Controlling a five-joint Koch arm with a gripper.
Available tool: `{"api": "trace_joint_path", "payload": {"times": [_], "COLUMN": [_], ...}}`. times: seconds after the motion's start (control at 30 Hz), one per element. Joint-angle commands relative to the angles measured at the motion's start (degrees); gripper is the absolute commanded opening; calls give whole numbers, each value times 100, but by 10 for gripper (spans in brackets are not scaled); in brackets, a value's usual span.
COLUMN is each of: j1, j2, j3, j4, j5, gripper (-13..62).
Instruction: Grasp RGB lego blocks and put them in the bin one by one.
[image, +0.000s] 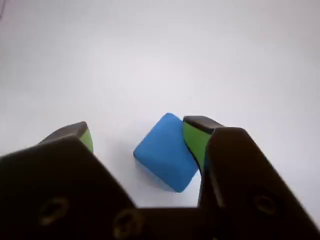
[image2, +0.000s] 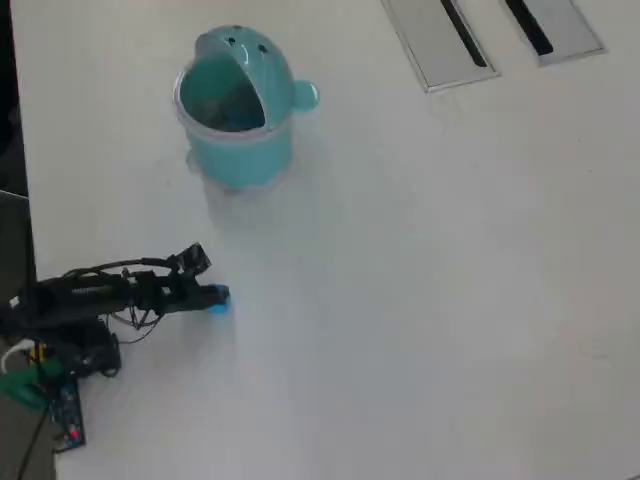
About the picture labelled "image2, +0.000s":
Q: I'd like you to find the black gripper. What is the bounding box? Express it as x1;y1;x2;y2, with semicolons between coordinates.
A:
127;271;222;317

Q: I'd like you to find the grey table cable hatch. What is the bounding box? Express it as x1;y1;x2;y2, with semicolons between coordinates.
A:
499;0;609;69
380;0;502;94

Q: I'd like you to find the grey flat panel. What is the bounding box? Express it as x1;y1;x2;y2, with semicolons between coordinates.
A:
0;189;39;301

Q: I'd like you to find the white cable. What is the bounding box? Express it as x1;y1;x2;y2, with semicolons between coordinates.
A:
0;339;32;375

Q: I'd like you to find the black power cable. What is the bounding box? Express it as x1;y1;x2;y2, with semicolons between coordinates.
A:
16;409;52;480

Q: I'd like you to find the teal whale-shaped bin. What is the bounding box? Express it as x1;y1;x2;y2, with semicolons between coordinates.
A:
172;24;321;192

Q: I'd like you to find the green table clamp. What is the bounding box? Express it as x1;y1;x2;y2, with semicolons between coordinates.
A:
0;357;65;412

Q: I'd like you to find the blue lego block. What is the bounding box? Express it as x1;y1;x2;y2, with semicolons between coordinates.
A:
208;283;232;317

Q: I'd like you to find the blue circuit board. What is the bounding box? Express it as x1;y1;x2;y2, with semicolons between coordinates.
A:
47;382;88;454

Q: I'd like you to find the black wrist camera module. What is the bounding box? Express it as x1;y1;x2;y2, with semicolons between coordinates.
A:
173;241;214;277

